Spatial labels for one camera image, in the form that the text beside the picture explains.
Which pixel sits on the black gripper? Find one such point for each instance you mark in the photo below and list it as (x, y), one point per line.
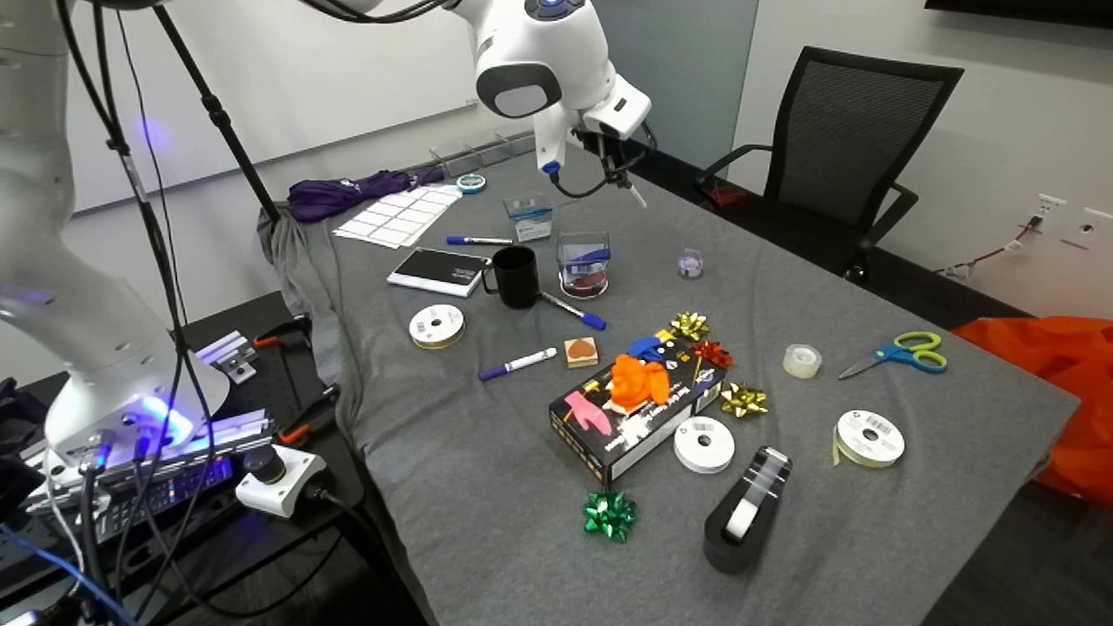
(602, 140)

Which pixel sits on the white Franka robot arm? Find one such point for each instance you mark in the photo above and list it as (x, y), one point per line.
(539, 41)

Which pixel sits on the clear plastic cup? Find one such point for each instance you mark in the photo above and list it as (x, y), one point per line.
(582, 285)

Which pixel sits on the blue capped white marker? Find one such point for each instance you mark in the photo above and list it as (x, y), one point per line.
(477, 240)

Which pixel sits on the purple capped white marker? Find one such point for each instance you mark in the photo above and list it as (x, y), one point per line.
(515, 365)

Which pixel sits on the clear plastic container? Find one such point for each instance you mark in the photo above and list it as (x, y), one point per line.
(531, 222)

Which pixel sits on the small clear jar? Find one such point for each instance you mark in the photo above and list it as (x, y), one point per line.
(691, 267)

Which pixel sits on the small teal tape roll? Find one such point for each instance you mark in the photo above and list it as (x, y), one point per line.
(471, 183)

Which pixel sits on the black mug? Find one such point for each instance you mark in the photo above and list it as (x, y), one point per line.
(515, 279)

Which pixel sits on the gold gift bow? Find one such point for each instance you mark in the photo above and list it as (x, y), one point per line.
(742, 402)
(685, 329)

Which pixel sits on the blue gift bow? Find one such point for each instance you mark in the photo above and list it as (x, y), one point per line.
(644, 349)

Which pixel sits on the small wooden block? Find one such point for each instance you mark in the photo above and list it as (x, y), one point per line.
(582, 354)

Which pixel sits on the red gift bow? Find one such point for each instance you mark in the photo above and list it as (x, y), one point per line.
(713, 356)

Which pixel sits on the black notebook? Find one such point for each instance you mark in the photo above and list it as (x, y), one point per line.
(438, 274)

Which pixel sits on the orange gift bow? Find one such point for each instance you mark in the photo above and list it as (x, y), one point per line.
(640, 383)

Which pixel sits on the black mesh office chair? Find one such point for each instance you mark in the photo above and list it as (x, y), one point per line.
(856, 140)

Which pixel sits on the white label sheet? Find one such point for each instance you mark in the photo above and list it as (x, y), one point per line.
(396, 216)

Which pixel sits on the white ribbon spool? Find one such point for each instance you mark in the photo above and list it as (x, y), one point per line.
(704, 448)
(871, 439)
(434, 326)

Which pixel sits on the pink gift bow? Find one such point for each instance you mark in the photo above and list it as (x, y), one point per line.
(587, 417)

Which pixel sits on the clear tape roll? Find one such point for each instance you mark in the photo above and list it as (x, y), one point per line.
(801, 365)

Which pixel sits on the black printed gift box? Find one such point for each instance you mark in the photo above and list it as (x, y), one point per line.
(631, 448)

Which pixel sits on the purple cloth bundle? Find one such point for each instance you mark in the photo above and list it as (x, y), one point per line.
(342, 195)

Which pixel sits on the white whiteboard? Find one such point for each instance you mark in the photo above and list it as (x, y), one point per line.
(347, 83)

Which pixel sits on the grey table cloth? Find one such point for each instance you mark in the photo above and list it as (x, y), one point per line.
(488, 463)

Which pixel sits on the green gift bow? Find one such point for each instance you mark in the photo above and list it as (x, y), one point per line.
(608, 518)

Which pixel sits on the black tape dispenser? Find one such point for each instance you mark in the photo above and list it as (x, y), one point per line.
(750, 518)

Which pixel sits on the black tripod pole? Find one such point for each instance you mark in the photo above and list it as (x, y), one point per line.
(216, 115)

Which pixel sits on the silver metal clamp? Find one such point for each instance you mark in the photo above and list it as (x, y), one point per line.
(228, 354)

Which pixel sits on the white emergency stop box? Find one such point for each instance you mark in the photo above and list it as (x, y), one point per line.
(279, 483)

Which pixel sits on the orange plastic bag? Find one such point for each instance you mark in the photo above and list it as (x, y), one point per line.
(1065, 395)

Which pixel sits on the black wall screen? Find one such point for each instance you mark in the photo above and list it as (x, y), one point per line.
(1021, 7)

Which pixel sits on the white wall outlet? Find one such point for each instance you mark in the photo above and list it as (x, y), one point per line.
(1072, 222)

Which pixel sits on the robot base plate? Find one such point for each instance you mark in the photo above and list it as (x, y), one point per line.
(149, 472)

